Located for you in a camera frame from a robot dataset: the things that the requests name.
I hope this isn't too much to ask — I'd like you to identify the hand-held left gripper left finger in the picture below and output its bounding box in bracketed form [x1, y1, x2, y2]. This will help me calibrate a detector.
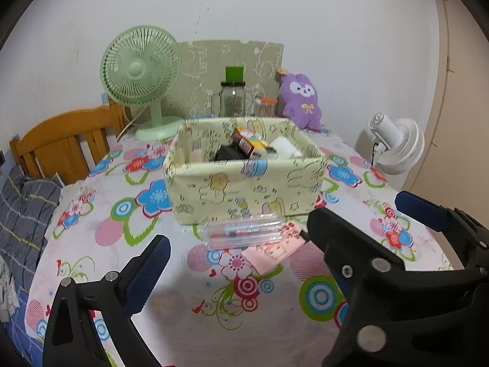
[42, 235, 171, 367]

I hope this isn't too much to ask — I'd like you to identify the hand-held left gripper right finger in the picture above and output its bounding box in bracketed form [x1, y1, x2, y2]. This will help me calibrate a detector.
[335, 275, 350, 316]

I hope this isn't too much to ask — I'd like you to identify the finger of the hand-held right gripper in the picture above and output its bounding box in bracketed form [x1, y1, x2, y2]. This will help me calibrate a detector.
[307, 207, 459, 367]
[395, 191, 489, 270]

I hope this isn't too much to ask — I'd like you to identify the yellow printed fabric storage basket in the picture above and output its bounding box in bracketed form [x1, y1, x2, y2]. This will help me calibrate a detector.
[164, 117, 328, 225]

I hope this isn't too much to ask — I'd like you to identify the floral tablecloth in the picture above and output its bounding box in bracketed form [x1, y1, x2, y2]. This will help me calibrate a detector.
[25, 124, 455, 367]

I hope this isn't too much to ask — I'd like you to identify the white floor fan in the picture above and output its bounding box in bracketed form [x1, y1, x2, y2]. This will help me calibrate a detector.
[367, 113, 425, 176]

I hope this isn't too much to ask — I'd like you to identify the pink printed card pack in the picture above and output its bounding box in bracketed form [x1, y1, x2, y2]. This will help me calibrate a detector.
[241, 222, 310, 276]

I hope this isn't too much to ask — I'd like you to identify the clear plastic pencil case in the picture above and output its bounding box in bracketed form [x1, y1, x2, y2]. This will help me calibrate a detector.
[198, 214, 284, 252]

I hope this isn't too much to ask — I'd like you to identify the beige door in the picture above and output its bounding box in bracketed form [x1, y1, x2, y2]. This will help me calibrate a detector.
[428, 0, 489, 207]

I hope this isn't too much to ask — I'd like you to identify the pale pink small bottle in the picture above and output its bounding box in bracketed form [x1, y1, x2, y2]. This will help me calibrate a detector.
[190, 139, 205, 163]

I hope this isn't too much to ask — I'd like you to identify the grey plaid pillow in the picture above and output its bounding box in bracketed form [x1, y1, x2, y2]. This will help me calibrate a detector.
[0, 164, 64, 287]

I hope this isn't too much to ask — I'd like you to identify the blue bed sheet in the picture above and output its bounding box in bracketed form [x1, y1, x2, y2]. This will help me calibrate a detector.
[4, 287, 42, 356]

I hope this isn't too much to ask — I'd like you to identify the white crumpled cloth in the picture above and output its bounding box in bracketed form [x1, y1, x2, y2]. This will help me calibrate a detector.
[0, 254, 20, 324]

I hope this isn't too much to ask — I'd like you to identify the black pouch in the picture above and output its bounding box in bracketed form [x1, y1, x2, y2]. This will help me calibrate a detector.
[214, 144, 247, 162]

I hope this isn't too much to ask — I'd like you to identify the wooden bed headboard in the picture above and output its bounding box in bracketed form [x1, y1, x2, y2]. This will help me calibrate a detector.
[9, 105, 132, 186]

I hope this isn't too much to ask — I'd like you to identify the brown bottle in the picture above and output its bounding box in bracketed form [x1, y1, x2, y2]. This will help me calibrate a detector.
[230, 127, 268, 157]

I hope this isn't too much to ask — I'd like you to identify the purple plush bunny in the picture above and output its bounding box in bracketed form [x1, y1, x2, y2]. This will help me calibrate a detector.
[276, 67, 323, 131]

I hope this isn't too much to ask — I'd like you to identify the clear cotton swab jar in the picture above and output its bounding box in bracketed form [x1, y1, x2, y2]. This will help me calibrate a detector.
[253, 97, 278, 117]

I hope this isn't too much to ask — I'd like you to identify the glass jar mug with lid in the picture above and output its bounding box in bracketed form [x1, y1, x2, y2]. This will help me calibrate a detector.
[211, 81, 253, 117]

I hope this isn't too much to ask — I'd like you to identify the green desk fan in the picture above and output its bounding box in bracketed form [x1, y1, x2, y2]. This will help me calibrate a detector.
[100, 25, 184, 141]

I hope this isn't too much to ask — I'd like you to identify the green printed cardboard sheet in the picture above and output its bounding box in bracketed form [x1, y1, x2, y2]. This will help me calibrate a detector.
[178, 39, 285, 119]

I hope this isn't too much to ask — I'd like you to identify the white fan power cable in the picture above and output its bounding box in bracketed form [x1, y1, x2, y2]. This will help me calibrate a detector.
[116, 103, 148, 141]

